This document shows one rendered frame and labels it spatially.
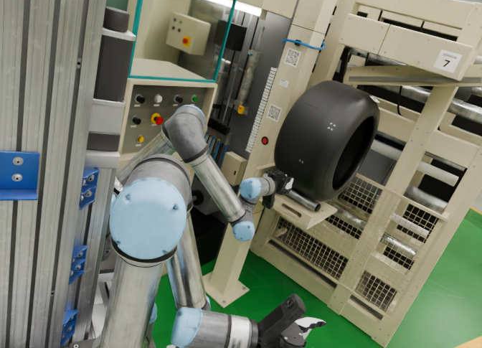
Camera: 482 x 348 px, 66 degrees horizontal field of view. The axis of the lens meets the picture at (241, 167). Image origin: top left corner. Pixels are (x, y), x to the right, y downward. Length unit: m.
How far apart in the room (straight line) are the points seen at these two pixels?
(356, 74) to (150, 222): 1.77
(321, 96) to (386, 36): 0.48
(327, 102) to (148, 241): 1.24
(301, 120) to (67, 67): 1.12
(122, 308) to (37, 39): 0.50
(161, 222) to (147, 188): 0.06
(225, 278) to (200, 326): 1.64
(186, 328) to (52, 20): 0.62
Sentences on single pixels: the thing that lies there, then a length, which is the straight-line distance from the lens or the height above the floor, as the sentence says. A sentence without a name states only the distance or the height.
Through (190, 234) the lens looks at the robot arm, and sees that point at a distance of 0.81.
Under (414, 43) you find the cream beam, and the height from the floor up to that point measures 1.73.
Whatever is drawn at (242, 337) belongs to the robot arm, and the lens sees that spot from 0.81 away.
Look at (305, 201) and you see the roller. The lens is 1.84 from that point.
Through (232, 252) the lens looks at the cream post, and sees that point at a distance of 2.31.
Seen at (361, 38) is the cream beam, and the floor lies 1.69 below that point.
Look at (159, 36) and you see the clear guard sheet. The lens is 1.68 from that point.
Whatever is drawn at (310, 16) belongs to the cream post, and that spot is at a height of 1.71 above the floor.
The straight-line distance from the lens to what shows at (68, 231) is 0.96.
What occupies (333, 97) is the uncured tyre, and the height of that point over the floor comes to 1.42.
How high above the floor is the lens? 1.64
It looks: 22 degrees down
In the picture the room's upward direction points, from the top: 17 degrees clockwise
